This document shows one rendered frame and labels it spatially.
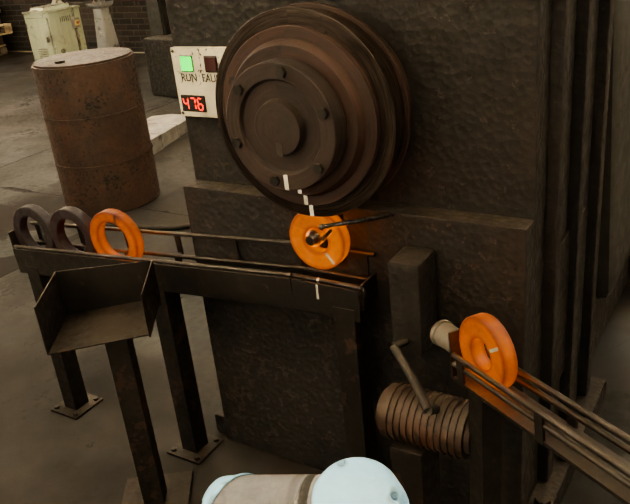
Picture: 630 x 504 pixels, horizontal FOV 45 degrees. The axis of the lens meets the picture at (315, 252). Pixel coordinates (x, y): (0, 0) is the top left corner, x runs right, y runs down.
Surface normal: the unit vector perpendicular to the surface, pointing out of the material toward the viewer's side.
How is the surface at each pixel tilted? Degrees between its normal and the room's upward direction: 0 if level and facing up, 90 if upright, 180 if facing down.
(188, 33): 90
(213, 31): 90
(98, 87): 90
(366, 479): 19
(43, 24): 91
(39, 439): 1
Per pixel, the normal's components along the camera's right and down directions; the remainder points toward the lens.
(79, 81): 0.16, 0.40
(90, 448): -0.10, -0.90
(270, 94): -0.52, 0.40
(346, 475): -0.18, -0.72
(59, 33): 0.85, 0.14
